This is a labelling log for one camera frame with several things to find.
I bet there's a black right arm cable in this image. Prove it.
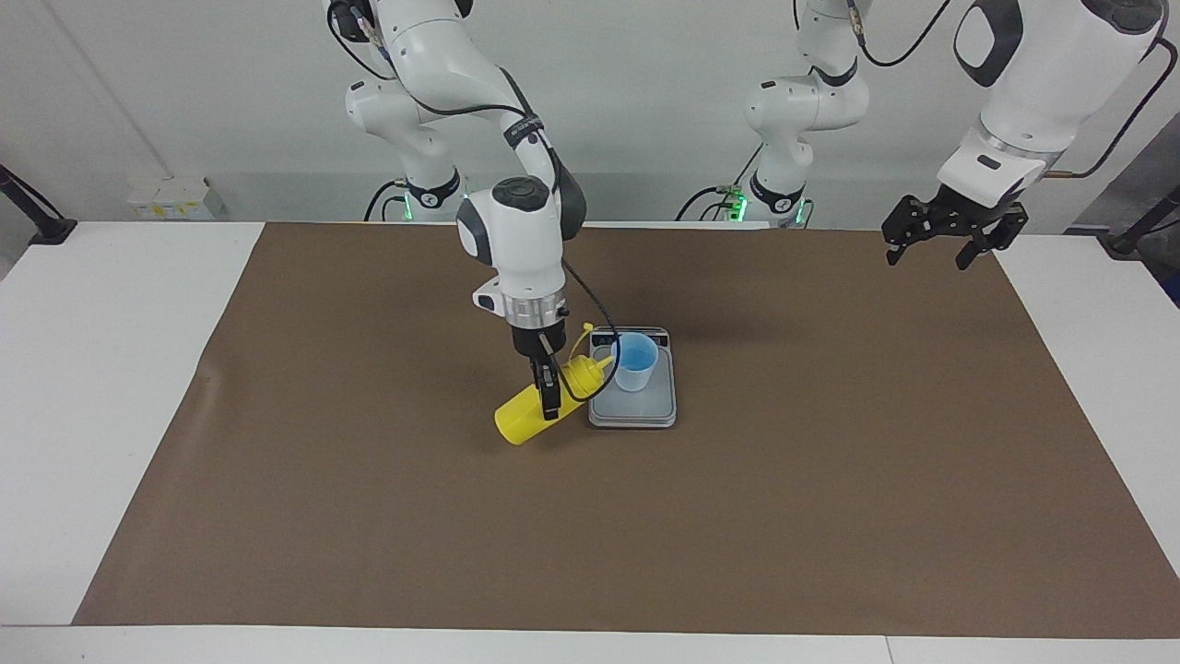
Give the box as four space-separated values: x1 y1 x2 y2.
324 0 620 405

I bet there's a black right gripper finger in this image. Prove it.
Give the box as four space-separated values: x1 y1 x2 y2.
530 355 563 421

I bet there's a white wall socket box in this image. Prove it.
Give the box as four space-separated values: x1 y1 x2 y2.
127 177 215 220

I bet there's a light blue plastic cup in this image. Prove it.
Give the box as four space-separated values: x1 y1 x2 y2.
610 334 660 393

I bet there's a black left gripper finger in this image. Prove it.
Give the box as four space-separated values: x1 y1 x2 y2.
956 207 1029 271
880 194 932 267

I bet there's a yellow squeeze bottle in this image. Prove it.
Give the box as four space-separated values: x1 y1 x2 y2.
494 322 617 446

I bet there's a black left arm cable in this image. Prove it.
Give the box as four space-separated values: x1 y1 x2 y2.
791 0 1167 181

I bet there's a black base cable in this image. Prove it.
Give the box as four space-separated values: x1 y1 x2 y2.
364 180 408 222
676 145 766 222

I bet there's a brown table mat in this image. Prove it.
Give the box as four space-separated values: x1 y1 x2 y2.
72 221 1180 640

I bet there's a silver digital kitchen scale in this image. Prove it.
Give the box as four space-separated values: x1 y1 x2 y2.
588 326 679 430

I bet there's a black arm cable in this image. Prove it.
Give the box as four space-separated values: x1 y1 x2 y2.
324 0 620 405
791 0 1167 181

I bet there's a black clamp stand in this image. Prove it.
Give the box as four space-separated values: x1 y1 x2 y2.
0 164 77 246
1097 184 1180 257

